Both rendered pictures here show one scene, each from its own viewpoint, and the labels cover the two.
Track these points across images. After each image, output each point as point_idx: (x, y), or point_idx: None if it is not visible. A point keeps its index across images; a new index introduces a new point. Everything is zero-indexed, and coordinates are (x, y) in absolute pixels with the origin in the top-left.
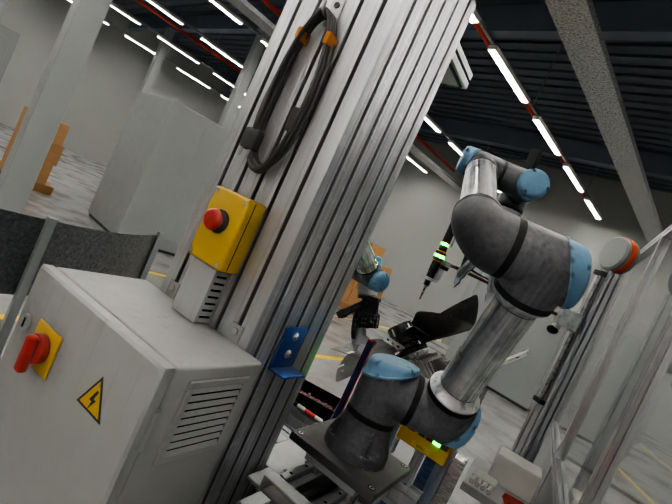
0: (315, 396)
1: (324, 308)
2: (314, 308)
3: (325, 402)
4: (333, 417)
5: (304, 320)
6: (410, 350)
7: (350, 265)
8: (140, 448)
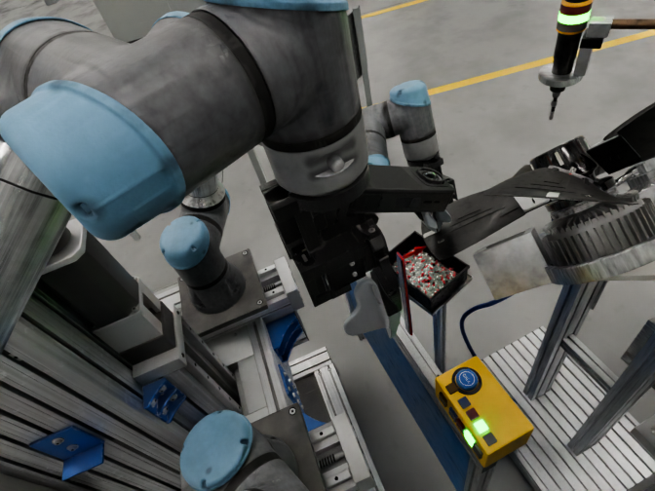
0: None
1: (74, 406)
2: (53, 416)
3: (452, 265)
4: (405, 323)
5: (55, 427)
6: (558, 205)
7: (44, 372)
8: None
